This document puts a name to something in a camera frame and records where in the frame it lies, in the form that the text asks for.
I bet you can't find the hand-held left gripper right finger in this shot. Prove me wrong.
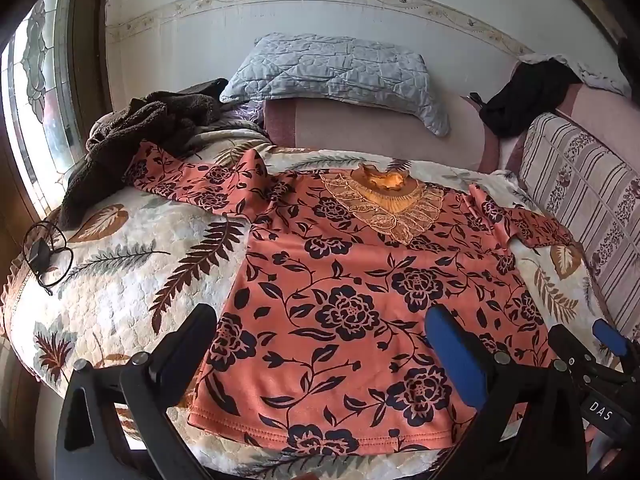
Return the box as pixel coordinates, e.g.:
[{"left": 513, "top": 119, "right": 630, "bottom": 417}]
[{"left": 424, "top": 304, "right": 588, "bottom": 480}]

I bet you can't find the person's right hand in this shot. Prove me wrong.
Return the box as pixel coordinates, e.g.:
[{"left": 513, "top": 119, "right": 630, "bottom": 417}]
[{"left": 586, "top": 427, "right": 623, "bottom": 480}]

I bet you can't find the black garment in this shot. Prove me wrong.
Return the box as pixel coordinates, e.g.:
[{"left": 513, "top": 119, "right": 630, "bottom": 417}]
[{"left": 470, "top": 57, "right": 583, "bottom": 137}]

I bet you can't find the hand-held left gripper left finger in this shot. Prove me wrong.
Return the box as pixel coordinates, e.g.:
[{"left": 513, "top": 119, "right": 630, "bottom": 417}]
[{"left": 54, "top": 303, "right": 221, "bottom": 480}]

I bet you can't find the brown fleece garment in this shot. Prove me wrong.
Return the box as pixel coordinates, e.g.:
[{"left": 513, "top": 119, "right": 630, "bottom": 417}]
[{"left": 59, "top": 91, "right": 226, "bottom": 228}]

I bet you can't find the black charger cable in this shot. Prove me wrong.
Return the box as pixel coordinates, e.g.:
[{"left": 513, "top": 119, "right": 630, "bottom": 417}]
[{"left": 22, "top": 222, "right": 75, "bottom": 296}]

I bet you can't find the leaf print blanket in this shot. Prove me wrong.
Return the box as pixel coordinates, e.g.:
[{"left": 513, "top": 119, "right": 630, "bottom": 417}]
[{"left": 0, "top": 125, "right": 621, "bottom": 480}]

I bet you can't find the orange floral blouse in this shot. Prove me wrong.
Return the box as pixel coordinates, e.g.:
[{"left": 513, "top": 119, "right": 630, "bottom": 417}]
[{"left": 124, "top": 141, "right": 576, "bottom": 458}]

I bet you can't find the striped floral sofa cover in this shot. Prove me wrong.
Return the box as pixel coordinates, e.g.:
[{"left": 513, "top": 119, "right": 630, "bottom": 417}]
[{"left": 517, "top": 112, "right": 640, "bottom": 346}]

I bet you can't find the white cloth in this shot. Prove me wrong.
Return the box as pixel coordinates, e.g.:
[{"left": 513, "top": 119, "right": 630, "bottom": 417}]
[{"left": 520, "top": 52, "right": 633, "bottom": 98}]

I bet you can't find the purple striped cloth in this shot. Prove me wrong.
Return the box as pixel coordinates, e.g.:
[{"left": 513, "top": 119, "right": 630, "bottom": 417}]
[{"left": 220, "top": 100, "right": 266, "bottom": 136}]

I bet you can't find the grey quilted pillow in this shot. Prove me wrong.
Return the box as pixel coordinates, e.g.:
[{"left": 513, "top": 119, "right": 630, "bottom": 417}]
[{"left": 220, "top": 33, "right": 451, "bottom": 137}]

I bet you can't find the stained glass window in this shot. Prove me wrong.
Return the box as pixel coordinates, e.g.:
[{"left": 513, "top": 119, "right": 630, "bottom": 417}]
[{"left": 0, "top": 0, "right": 88, "bottom": 211}]

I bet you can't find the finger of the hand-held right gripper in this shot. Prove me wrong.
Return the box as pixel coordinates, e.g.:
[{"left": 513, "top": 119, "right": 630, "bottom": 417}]
[
  {"left": 591, "top": 318, "right": 640, "bottom": 376},
  {"left": 547, "top": 324, "right": 608, "bottom": 386}
]

